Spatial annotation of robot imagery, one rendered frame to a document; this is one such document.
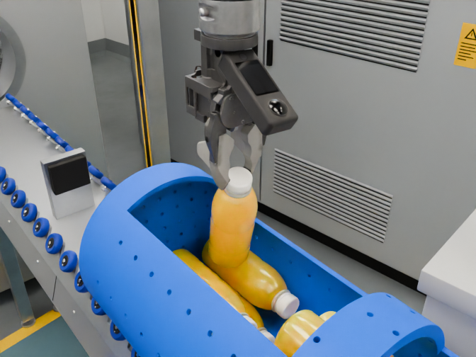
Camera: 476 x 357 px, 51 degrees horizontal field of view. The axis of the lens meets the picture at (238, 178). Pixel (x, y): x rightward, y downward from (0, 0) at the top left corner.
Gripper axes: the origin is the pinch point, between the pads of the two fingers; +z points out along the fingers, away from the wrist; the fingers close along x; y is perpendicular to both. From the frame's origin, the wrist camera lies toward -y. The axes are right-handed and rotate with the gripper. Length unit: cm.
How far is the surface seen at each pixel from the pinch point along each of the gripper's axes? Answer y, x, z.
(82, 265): 14.6, 19.1, 15.5
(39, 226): 50, 15, 30
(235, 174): 0.2, 0.3, -0.6
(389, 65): 60, -126, 24
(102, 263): 8.9, 18.0, 11.9
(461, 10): 39, -129, 0
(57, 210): 56, 9, 32
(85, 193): 56, 2, 30
